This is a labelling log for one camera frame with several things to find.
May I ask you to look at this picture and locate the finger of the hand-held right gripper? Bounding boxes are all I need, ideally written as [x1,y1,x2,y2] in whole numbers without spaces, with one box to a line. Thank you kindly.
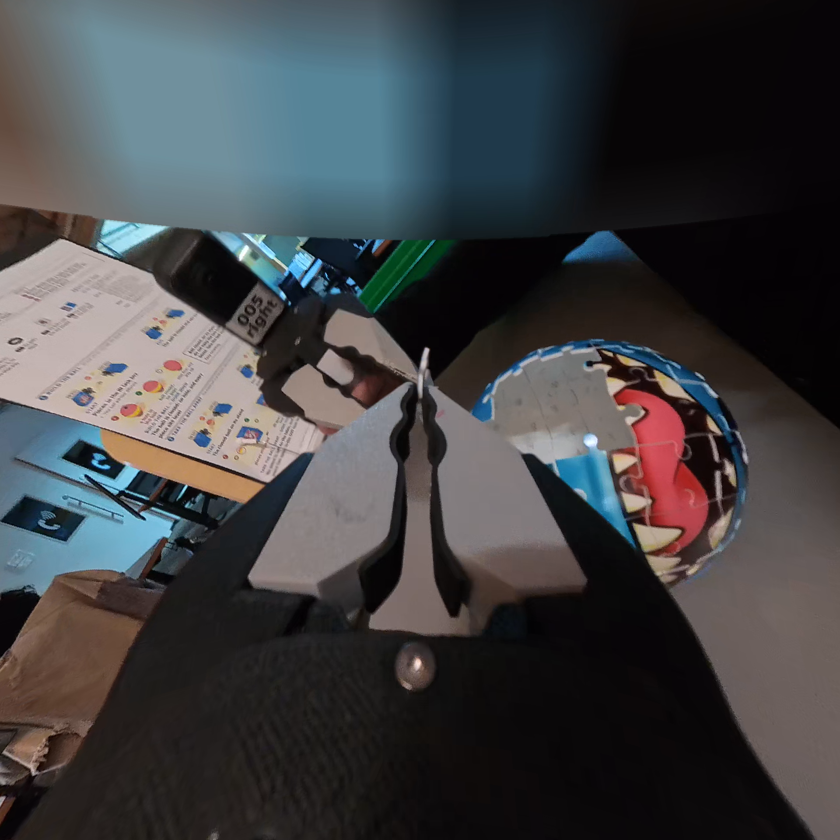
[280,351,371,432]
[320,307,422,383]

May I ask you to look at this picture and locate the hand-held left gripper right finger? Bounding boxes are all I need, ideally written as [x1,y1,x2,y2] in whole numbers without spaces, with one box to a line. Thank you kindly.
[423,384,587,619]

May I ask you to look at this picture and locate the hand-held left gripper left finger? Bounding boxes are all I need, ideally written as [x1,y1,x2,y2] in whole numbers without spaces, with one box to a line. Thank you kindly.
[248,382,421,616]

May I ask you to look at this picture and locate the blue puzzle ball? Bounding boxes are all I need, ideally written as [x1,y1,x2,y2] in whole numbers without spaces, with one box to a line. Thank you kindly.
[471,339,749,586]

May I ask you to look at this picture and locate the printed instruction sheet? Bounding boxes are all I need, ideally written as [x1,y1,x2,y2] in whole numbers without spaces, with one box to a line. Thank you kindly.
[0,238,329,483]

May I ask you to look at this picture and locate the brown cardboard box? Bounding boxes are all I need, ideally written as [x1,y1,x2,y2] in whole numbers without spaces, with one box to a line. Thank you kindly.
[0,570,166,788]

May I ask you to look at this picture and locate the black wall poster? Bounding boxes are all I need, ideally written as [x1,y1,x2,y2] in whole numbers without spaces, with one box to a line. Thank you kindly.
[62,438,127,480]
[0,495,86,544]

